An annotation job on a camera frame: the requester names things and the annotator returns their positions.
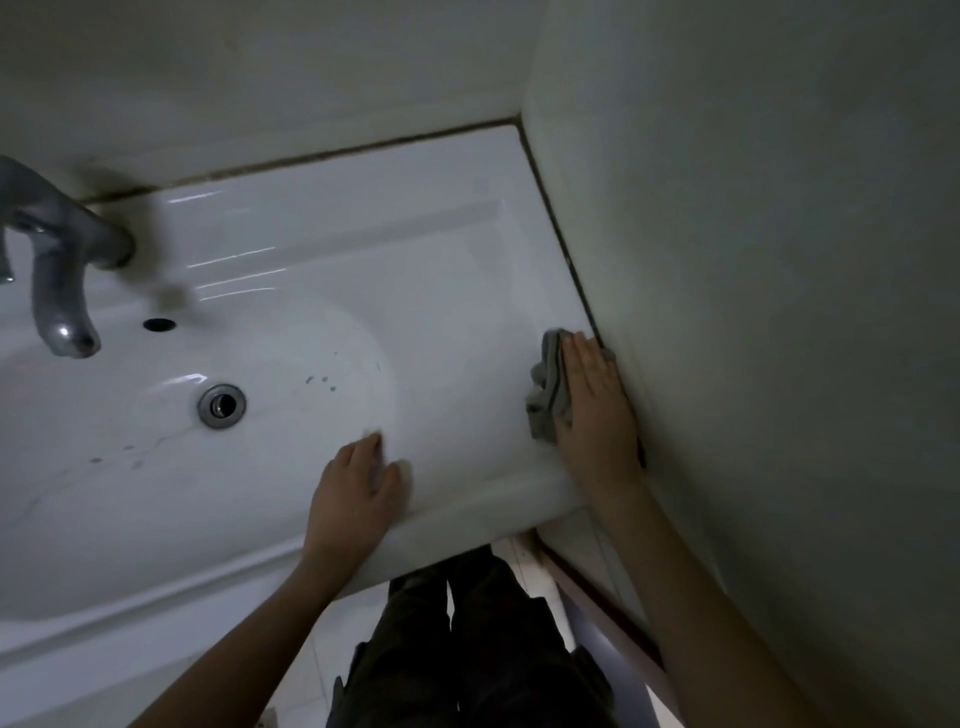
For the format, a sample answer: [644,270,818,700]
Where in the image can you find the person's left forearm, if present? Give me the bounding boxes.
[129,558,354,728]

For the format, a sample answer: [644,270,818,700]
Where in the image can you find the metal sink drain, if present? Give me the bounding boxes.
[198,384,248,430]

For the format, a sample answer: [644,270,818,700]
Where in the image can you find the person's dark trousers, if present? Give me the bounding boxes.
[327,546,620,728]

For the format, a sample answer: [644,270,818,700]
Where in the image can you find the person's left hand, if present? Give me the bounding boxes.
[300,431,413,577]

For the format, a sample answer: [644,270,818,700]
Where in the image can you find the grey cleaning cloth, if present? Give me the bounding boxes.
[525,328,575,445]

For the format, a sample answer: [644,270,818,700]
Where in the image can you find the person's right forearm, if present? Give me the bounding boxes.
[585,480,830,728]

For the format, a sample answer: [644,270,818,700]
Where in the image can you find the person's right hand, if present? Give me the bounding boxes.
[552,330,648,502]

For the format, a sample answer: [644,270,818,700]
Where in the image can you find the white ceramic sink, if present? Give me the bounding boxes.
[0,123,601,728]

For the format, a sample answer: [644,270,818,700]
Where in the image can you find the chrome faucet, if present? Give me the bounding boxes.
[0,155,137,360]

